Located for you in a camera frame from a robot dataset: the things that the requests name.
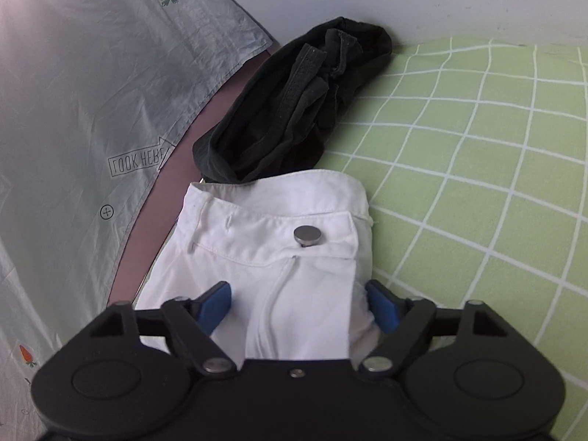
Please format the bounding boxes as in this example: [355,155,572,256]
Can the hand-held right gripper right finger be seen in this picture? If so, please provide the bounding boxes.
[358,280,501,377]

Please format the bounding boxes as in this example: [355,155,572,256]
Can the black pants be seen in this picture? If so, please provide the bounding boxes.
[192,17,393,184]

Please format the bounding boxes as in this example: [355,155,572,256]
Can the green grid mat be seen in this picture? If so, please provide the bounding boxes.
[322,37,588,441]

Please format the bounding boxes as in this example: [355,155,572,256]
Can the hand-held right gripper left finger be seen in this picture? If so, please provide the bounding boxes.
[87,281,239,377]

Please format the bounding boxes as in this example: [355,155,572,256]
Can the pink board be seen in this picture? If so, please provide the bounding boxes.
[105,43,276,308]

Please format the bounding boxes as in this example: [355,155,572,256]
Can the white pants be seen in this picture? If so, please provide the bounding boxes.
[133,170,382,361]

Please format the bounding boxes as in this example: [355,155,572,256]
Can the grey carrot print sheet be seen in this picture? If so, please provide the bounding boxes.
[0,0,274,423]

